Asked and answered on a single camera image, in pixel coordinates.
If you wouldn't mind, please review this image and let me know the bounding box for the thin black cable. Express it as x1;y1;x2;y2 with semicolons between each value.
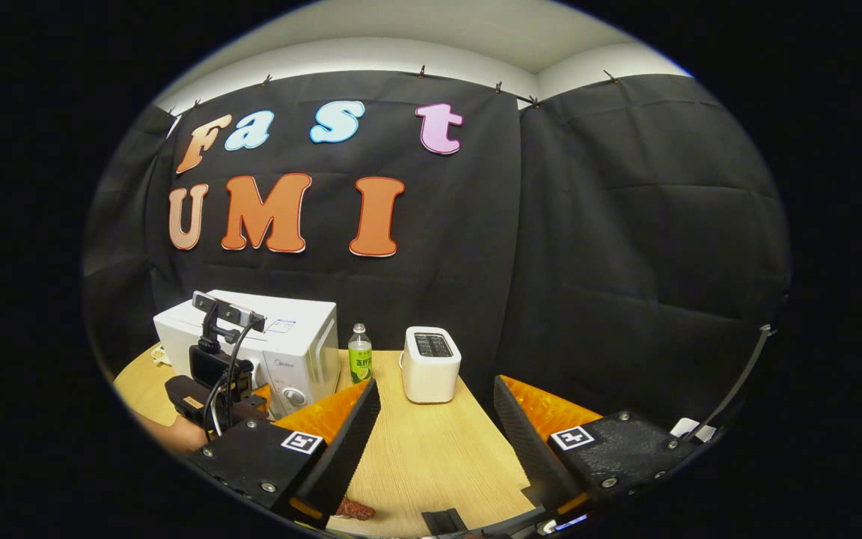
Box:
682;324;774;442

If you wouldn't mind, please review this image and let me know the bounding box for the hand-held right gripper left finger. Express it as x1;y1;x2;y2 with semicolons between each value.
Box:
188;378;382;527

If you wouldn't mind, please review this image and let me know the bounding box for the white microwave oven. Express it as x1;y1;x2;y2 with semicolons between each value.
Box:
153;290;342;418

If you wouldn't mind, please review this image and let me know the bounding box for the brown meat slice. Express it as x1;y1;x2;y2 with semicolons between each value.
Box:
334;497;376;522

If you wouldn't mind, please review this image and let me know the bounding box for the white toaster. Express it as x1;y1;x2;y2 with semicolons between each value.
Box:
400;326;462;404

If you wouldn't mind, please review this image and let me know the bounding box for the green label drink bottle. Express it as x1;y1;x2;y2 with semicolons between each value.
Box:
348;323;373;384

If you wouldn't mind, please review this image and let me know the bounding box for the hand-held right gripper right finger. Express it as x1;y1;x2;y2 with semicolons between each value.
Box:
493;374;701;517

